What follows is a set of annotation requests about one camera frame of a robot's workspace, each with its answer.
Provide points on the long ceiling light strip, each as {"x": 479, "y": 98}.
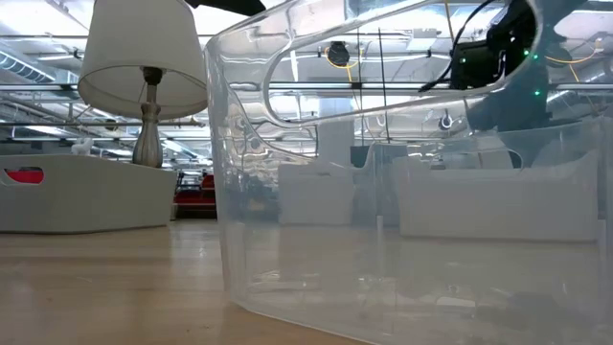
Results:
{"x": 335, "y": 86}

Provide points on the silver ventilation duct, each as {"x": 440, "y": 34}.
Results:
{"x": 24, "y": 67}
{"x": 584, "y": 96}

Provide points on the white shade table lamp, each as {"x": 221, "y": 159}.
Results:
{"x": 143, "y": 48}

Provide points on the small white figure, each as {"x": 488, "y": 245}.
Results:
{"x": 82, "y": 146}

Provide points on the grey plastic basket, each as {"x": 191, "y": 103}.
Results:
{"x": 96, "y": 201}

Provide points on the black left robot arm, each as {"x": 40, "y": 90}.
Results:
{"x": 230, "y": 6}

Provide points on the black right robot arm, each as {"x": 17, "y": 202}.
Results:
{"x": 498, "y": 52}

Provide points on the white building column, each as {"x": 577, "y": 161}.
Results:
{"x": 336, "y": 129}

